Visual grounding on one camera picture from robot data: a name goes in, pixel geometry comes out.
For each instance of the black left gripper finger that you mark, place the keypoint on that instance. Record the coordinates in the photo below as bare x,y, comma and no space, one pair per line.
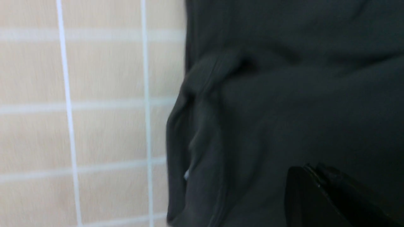
324,196

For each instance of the beige checkered table cloth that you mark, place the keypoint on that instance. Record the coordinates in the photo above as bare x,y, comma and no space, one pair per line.
86,90

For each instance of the dark gray long-sleeved shirt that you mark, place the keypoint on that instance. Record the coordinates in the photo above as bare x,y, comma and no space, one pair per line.
272,84

